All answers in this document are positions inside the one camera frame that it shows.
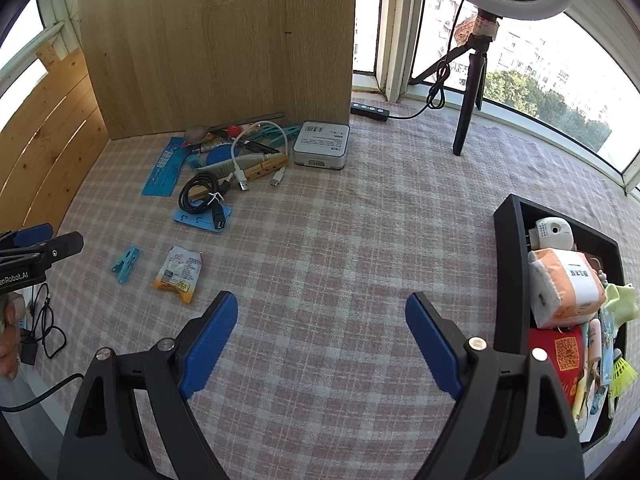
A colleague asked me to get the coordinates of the teal plastic clothespin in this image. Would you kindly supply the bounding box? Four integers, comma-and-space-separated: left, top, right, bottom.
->
245, 122, 301, 145

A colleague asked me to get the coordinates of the blue plastic clothespin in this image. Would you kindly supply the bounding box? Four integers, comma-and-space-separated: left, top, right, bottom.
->
111, 245, 142, 285

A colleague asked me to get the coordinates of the person's left hand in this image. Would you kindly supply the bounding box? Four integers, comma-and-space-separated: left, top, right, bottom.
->
0, 292, 25, 381

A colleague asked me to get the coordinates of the black container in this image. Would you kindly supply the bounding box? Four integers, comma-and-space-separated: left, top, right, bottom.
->
494, 193, 626, 456

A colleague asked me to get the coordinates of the black coiled USB cable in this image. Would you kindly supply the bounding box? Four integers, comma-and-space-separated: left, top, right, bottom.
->
178, 170, 236, 228

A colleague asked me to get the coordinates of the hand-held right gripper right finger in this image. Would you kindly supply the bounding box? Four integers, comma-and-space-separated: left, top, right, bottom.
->
405, 291, 586, 480

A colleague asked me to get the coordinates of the wooden slat panel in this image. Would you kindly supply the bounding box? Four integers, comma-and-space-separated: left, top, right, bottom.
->
0, 47, 110, 233

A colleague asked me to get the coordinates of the black tripod stand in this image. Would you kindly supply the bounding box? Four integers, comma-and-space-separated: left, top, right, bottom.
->
410, 10, 501, 157

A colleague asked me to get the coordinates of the blue plastic packet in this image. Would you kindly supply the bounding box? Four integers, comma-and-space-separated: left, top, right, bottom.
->
599, 310, 622, 386

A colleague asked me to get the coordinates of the white USB cable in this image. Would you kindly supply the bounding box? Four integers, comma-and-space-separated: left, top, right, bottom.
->
231, 125, 290, 193

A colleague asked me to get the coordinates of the orange white tissue pack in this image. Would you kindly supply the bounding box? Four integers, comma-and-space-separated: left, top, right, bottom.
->
527, 247, 606, 330

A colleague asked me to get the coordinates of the small white camera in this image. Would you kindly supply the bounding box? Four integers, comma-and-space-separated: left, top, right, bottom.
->
529, 216, 576, 251

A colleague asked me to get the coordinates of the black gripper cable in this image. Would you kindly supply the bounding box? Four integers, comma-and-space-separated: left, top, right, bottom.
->
0, 374, 83, 413

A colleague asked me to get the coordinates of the black inline cable controller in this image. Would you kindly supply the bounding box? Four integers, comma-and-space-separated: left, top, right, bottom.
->
351, 101, 392, 123

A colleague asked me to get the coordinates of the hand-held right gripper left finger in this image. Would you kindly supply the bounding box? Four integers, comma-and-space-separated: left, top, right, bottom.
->
56, 290, 239, 480

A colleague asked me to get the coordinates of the grey metal box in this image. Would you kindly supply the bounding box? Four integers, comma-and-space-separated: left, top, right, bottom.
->
293, 121, 351, 171

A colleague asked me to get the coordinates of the blue phone stand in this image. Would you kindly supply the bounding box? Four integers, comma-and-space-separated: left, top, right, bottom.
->
172, 202, 235, 235

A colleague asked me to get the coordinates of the black ring light cable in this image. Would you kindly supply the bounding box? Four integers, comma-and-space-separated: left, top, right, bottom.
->
389, 2, 476, 120

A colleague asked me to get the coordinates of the yellow green shuttlecock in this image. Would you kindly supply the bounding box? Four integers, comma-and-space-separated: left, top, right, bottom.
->
607, 355, 640, 401

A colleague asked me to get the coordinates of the light green cloth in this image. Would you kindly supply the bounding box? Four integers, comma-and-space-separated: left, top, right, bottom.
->
602, 282, 640, 321

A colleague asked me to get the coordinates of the light wooden board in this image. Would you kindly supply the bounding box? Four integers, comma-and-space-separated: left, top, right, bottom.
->
76, 0, 357, 140

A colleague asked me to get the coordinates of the blue ruler package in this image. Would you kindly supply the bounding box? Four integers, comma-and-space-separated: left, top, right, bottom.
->
141, 136, 193, 197

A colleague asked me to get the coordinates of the red envelope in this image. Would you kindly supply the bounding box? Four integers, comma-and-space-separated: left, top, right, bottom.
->
529, 327, 586, 411

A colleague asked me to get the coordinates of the white tube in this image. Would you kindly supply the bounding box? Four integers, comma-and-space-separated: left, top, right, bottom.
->
206, 154, 266, 177

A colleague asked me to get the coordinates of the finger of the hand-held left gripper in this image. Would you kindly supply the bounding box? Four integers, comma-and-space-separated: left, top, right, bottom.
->
0, 231, 85, 264
0, 223, 54, 252

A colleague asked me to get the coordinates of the black cable with adapter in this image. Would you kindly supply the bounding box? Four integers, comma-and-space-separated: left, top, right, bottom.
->
20, 282, 68, 366

